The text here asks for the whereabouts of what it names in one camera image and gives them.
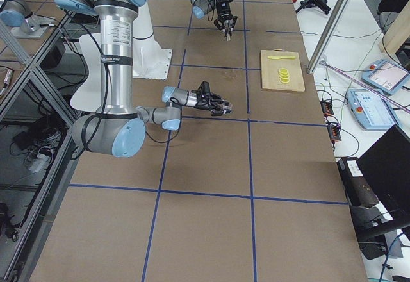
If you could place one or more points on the black computer monitor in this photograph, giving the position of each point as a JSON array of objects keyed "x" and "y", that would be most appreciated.
[{"x": 385, "y": 166}]

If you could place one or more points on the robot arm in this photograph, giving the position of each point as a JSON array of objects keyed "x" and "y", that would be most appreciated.
[
  {"x": 126, "y": 48},
  {"x": 200, "y": 8}
]

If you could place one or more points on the teach pendant far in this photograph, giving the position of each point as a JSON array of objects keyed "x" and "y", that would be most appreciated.
[{"x": 386, "y": 76}]

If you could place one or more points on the aluminium frame post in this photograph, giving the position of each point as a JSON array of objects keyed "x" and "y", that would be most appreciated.
[{"x": 327, "y": 34}]

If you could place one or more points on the black box with label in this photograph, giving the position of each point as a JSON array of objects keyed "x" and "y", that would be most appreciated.
[{"x": 358, "y": 190}]

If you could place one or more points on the teach pendant near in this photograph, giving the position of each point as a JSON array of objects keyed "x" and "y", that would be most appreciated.
[{"x": 371, "y": 111}]

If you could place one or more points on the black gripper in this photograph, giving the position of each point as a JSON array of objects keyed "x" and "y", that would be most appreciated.
[
  {"x": 203, "y": 101},
  {"x": 223, "y": 9}
]

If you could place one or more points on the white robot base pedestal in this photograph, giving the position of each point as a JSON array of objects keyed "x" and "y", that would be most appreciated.
[{"x": 150, "y": 60}]

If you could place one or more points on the yellow plastic knife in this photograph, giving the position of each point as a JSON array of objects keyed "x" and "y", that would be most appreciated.
[{"x": 281, "y": 57}]

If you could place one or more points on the bamboo cutting board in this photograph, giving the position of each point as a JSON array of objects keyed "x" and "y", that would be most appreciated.
[{"x": 270, "y": 74}]

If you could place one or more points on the teach pendant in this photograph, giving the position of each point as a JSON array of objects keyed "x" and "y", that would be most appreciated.
[
  {"x": 386, "y": 76},
  {"x": 371, "y": 111}
]

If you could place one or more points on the clear glass beaker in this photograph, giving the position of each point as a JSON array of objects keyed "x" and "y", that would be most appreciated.
[{"x": 227, "y": 107}]

